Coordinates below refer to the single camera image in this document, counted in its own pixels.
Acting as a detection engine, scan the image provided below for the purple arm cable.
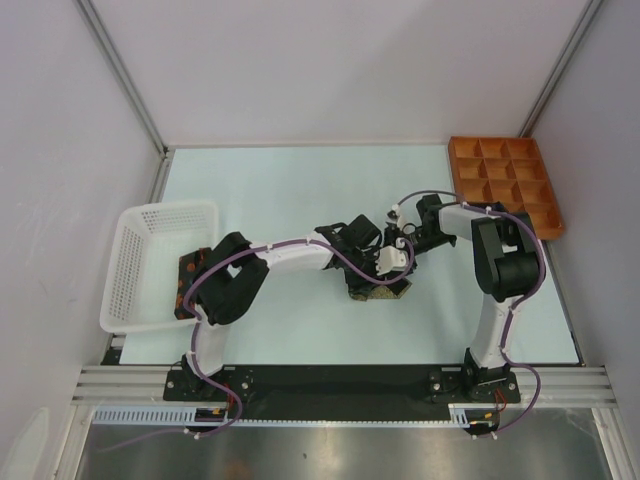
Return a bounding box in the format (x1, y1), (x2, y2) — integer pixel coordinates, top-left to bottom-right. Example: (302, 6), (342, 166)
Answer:
(392, 188), (546, 441)
(99, 234), (419, 451)

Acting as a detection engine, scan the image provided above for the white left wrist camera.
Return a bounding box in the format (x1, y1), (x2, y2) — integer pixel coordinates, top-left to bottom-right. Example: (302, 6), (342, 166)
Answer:
(375, 238), (414, 276)

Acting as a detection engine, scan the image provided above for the aluminium front frame rail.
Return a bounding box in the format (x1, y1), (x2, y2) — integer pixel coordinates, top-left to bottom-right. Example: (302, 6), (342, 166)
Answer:
(72, 365), (616, 407)

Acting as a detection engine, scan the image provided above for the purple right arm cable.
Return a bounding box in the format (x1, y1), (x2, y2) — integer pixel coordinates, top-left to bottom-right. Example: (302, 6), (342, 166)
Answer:
(392, 188), (546, 441)

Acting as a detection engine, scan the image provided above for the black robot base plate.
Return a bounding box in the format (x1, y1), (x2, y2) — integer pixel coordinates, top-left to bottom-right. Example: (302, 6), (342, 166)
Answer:
(163, 364), (521, 404)

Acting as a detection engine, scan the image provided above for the olive gold patterned tie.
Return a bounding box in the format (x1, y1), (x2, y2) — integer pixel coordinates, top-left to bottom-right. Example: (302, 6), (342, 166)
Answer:
(372, 279), (412, 300)

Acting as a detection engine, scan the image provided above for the dark red tie in basket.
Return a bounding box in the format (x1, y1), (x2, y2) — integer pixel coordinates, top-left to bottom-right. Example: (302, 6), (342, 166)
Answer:
(174, 248), (212, 320)

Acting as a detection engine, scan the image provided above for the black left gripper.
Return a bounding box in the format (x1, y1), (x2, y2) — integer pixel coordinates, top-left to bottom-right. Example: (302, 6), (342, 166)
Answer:
(343, 247), (387, 296)

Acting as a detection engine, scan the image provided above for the dark rolled tie in tray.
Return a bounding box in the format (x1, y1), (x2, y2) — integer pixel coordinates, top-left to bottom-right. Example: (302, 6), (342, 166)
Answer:
(478, 202), (509, 215)

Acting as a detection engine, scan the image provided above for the white perforated plastic basket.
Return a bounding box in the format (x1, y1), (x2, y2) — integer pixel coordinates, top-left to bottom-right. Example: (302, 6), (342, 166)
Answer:
(99, 200), (219, 335)

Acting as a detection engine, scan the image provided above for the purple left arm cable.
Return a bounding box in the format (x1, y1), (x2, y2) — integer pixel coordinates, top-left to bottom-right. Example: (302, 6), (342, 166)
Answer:
(99, 234), (419, 451)

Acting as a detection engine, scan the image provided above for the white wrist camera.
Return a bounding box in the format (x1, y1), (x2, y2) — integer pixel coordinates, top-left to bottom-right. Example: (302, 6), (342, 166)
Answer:
(386, 203), (407, 230)
(375, 238), (414, 276)

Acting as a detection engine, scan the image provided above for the white slotted cable duct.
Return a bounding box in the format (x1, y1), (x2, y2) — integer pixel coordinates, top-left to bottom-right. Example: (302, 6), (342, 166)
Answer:
(93, 406), (227, 426)

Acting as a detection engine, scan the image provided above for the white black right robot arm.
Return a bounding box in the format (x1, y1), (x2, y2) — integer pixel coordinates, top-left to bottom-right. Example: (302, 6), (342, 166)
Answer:
(415, 190), (546, 401)

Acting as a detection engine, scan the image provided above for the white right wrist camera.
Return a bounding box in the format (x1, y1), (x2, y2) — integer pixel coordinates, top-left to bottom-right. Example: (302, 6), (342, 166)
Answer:
(386, 203), (407, 230)

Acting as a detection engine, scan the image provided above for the orange compartment tray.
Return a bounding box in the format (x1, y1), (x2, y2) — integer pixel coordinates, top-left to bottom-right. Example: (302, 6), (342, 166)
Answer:
(448, 136), (565, 241)

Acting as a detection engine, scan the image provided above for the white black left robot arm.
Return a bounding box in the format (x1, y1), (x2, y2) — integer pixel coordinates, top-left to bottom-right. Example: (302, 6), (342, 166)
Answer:
(174, 215), (408, 400)

